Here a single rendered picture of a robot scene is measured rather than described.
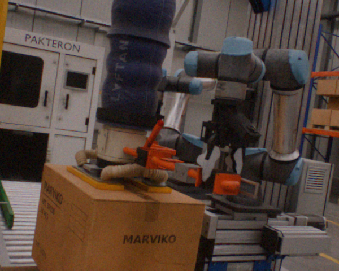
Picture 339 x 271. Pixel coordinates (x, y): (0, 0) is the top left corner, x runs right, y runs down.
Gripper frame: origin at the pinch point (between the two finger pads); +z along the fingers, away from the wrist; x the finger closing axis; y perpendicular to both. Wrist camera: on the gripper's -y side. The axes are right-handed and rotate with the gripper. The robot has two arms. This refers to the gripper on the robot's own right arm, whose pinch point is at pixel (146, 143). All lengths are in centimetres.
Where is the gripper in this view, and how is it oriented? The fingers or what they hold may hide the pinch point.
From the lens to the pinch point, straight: 193.6
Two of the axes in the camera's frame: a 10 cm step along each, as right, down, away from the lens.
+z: -1.4, 9.9, 0.3
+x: 8.5, 1.0, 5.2
